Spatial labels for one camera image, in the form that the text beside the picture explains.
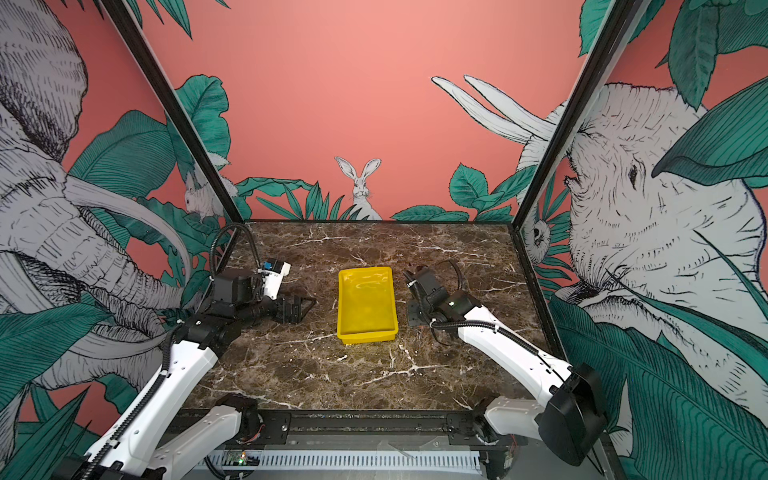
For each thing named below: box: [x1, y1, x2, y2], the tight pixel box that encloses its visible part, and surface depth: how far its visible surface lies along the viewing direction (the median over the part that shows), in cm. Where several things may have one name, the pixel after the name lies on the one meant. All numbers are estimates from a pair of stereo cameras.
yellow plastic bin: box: [337, 266, 398, 345], surface depth 97 cm
